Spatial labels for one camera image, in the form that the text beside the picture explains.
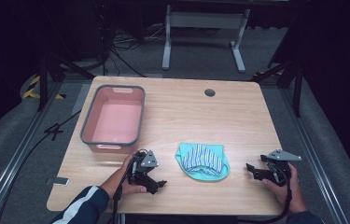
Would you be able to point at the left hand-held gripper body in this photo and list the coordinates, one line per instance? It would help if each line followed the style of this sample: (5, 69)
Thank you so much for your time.
(147, 160)

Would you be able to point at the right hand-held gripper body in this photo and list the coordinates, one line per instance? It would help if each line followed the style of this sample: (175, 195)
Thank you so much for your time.
(280, 165)

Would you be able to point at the teal striped cloth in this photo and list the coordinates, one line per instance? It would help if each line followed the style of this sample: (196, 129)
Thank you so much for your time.
(202, 161)

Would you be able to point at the pink basin with grey rim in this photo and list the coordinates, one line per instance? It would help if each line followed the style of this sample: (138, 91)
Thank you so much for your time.
(118, 119)

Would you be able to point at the person's right hand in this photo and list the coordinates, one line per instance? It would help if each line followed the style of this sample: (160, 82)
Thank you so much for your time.
(289, 194)

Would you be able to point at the person's left hand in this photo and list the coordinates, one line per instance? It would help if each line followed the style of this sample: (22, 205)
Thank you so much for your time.
(118, 180)

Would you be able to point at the black metal stand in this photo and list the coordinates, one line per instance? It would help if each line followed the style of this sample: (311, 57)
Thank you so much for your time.
(43, 81)
(297, 84)

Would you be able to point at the grey round table grommet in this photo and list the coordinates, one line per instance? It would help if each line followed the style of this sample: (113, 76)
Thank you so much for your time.
(209, 92)

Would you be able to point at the yellow black hazard tape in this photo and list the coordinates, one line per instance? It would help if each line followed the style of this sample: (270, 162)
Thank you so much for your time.
(31, 90)

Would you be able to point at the aluminium floor rail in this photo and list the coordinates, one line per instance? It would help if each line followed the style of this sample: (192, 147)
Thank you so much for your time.
(315, 158)
(14, 158)

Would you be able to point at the grey metal desk frame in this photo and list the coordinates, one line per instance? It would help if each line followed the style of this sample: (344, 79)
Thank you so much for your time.
(205, 20)

